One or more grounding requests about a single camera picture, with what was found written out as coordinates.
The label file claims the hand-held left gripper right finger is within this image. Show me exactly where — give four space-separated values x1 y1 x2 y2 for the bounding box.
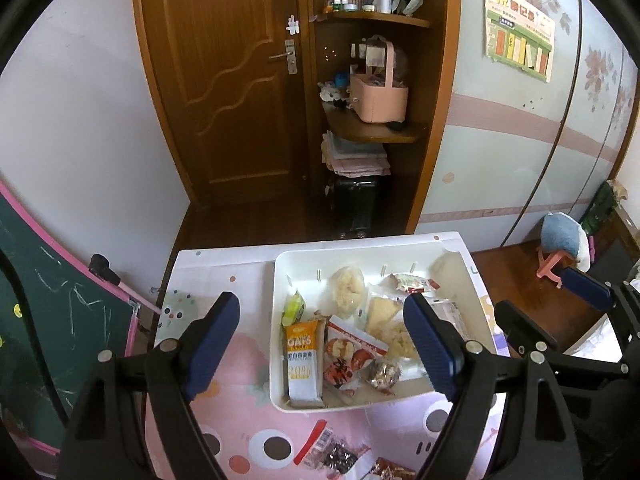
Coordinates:
402 292 586 480

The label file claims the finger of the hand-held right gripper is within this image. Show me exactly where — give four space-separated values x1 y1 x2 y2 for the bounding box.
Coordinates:
560 266 640 361
494 300 631 376

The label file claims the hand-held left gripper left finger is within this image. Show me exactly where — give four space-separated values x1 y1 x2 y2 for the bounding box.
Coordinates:
60 291 241 480

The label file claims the red fruit print snack packet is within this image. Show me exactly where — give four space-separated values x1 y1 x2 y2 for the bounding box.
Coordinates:
322 316 390 392

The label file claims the orange white cereal bar packet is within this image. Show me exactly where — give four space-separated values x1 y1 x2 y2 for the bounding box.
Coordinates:
284 317 327 408

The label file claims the white plastic tray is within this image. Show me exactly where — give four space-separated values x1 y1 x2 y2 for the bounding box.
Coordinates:
269 241 496 413

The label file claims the pale round snack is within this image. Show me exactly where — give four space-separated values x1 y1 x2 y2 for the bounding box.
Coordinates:
330 266 367 308
387 322 421 361

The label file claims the white wrapped snack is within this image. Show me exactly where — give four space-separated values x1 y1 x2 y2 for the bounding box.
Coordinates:
432 297 468 343

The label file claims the brown round nut snack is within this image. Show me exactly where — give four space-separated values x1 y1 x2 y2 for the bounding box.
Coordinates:
367 358 402 391

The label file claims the pink stool blue cushion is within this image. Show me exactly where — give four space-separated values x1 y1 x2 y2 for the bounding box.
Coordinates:
541 212 592 273

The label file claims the small red white packet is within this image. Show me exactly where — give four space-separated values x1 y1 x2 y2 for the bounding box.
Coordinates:
392 272 441 295

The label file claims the green bag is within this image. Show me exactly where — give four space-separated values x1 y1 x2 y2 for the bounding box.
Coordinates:
580 180 621 236

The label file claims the green snack packet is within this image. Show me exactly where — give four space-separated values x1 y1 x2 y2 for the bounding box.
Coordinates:
281 290 307 328

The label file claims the orange red snack packet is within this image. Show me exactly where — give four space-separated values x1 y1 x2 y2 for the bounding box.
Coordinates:
367 457 418 480

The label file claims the black easel clamp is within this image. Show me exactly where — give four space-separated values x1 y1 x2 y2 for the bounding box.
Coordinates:
89 254 121 283

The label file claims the dark snack packet red label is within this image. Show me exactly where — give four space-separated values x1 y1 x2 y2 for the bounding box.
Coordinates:
295 420 368 476

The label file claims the pastel sliding wardrobe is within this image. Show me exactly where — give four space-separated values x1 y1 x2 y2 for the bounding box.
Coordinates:
415 0 640 251

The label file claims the black suitcase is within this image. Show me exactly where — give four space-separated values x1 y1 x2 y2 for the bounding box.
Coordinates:
327 174 386 240

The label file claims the stack of folded cloths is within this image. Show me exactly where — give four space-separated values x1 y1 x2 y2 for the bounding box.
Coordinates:
320 130 392 177

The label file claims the wooden corner shelf unit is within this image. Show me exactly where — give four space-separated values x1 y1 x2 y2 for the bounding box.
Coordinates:
302 0 461 238

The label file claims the brown wooden door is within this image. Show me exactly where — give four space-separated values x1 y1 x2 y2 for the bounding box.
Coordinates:
137 0 311 206

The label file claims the white plush toy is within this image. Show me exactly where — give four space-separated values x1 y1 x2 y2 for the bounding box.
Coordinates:
319 80 351 103

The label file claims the green chalkboard pink frame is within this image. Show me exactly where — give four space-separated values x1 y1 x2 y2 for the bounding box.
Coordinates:
0 180 166 480

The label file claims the black cable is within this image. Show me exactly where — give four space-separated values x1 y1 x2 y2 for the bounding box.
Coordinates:
0 247 71 423

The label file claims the pink basket with handle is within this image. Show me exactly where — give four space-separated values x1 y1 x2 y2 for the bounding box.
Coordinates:
349 35 410 125

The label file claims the wall poster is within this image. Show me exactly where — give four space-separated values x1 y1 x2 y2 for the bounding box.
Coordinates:
481 0 557 83

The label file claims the metal door handle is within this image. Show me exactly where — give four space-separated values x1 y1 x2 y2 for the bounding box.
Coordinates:
270 37 298 76

